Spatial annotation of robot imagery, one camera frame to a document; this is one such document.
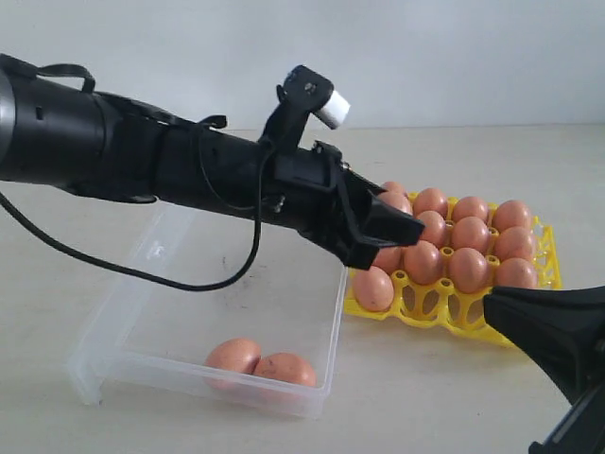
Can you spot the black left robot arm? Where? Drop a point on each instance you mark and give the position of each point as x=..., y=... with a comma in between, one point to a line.
x=58, y=130

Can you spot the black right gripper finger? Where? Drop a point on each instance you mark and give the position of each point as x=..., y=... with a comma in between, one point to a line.
x=562, y=331

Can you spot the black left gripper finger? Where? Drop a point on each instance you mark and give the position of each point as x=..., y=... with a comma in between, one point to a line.
x=581, y=430

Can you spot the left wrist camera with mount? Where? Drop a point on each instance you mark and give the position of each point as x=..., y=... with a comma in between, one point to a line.
x=303, y=93

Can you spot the yellow plastic egg tray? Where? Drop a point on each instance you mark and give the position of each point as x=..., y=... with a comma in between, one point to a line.
x=441, y=304

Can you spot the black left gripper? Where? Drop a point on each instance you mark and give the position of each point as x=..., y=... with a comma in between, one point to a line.
x=335, y=208

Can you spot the clear plastic bin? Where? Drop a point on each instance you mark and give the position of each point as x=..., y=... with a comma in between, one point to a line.
x=290, y=300

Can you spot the brown egg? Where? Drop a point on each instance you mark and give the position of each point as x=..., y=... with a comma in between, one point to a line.
x=470, y=206
x=373, y=289
x=389, y=259
x=471, y=232
x=430, y=199
x=435, y=230
x=512, y=213
x=515, y=242
x=286, y=367
x=468, y=269
x=516, y=272
x=396, y=200
x=239, y=355
x=396, y=187
x=423, y=263

